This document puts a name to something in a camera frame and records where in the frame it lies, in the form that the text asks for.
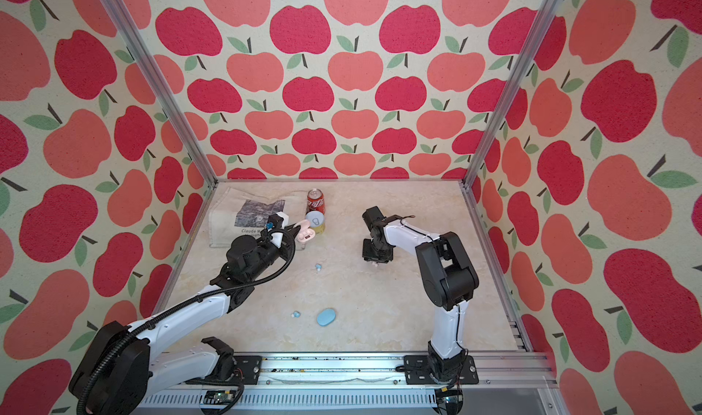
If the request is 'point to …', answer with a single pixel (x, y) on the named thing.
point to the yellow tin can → (316, 220)
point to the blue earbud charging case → (326, 316)
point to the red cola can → (315, 201)
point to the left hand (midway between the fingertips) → (299, 230)
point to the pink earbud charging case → (305, 233)
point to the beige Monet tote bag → (239, 214)
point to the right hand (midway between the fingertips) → (372, 262)
